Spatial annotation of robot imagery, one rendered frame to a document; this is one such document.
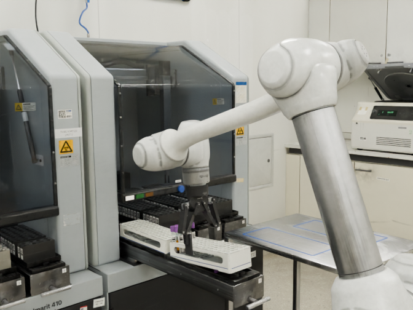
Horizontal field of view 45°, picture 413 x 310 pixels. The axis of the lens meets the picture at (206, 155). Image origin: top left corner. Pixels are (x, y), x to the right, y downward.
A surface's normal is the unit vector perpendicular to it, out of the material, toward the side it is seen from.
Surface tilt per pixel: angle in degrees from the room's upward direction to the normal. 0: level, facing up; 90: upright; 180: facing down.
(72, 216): 90
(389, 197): 90
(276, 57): 88
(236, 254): 84
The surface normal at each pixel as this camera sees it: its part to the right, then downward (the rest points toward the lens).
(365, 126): -0.76, 0.10
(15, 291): 0.67, 0.09
